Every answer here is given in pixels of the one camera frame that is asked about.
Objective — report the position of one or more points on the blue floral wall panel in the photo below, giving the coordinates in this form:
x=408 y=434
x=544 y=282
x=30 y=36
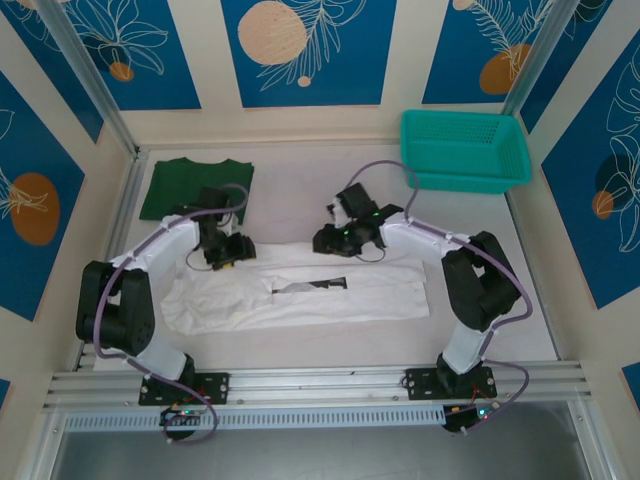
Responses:
x=60 y=75
x=20 y=260
x=565 y=60
x=350 y=60
x=590 y=250
x=150 y=60
x=460 y=50

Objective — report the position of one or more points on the white t-shirt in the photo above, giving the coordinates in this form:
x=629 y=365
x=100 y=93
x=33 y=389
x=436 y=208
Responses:
x=300 y=310

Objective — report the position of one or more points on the green folded t-shirt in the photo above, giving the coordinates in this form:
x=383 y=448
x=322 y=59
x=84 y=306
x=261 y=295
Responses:
x=165 y=190

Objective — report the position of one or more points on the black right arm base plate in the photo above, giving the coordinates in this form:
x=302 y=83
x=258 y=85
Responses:
x=420 y=385

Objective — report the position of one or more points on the teal plastic basket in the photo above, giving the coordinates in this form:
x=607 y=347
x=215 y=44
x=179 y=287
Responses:
x=460 y=145

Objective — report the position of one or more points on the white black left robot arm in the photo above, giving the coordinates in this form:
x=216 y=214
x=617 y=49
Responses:
x=160 y=240

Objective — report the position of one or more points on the aluminium frame post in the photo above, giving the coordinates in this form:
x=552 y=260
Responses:
x=85 y=70
x=537 y=50

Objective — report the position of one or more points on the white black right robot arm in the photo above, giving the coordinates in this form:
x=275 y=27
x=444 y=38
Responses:
x=415 y=237

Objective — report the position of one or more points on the aluminium table side rail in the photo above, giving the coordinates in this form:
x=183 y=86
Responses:
x=128 y=190
x=543 y=310

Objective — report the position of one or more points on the long aluminium mounting rail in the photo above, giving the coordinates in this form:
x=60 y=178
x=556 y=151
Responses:
x=310 y=382

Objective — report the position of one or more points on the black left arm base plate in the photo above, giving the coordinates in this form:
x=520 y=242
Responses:
x=215 y=387

